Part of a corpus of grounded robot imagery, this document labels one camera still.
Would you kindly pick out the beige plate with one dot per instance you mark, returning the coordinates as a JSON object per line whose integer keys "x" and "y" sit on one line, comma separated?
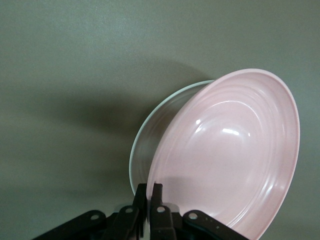
{"x": 145, "y": 150}

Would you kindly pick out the pink plate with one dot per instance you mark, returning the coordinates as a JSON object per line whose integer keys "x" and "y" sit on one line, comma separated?
{"x": 225, "y": 155}

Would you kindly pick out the table cover cloth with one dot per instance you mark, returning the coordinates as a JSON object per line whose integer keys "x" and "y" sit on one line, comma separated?
{"x": 100, "y": 75}

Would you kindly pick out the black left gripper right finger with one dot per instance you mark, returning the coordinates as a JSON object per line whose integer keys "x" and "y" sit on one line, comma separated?
{"x": 162, "y": 222}

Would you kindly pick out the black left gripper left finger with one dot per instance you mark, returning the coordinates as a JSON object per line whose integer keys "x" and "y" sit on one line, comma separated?
{"x": 132, "y": 222}

